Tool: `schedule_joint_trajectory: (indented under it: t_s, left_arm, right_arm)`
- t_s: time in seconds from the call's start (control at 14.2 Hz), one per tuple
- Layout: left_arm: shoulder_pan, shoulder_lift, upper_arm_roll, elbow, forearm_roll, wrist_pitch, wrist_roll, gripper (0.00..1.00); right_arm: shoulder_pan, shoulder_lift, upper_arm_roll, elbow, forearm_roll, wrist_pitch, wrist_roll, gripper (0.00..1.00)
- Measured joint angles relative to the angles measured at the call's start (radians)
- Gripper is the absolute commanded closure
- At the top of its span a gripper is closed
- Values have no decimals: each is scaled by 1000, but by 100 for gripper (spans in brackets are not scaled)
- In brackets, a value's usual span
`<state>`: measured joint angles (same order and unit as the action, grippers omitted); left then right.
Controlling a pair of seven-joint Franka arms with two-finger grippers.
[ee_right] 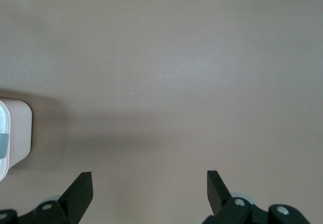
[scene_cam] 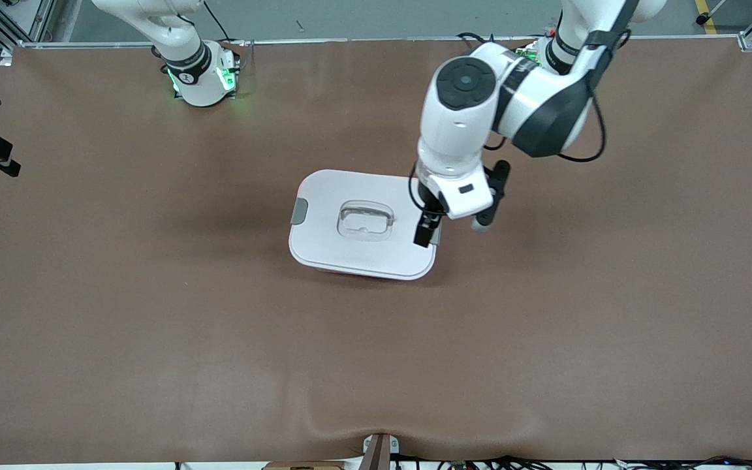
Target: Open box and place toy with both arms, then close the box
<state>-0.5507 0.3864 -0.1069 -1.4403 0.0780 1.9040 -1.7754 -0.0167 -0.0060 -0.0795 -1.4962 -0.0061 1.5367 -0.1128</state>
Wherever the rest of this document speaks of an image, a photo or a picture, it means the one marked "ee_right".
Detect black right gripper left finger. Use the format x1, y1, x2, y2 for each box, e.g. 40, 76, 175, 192
0, 171, 94, 224

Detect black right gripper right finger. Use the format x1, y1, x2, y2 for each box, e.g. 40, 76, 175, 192
201, 170, 310, 224

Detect white box lid grey latches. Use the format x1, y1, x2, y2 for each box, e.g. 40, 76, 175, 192
0, 99, 11, 182

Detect pink translucent box base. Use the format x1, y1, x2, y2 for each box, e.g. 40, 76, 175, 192
0, 98, 33, 171

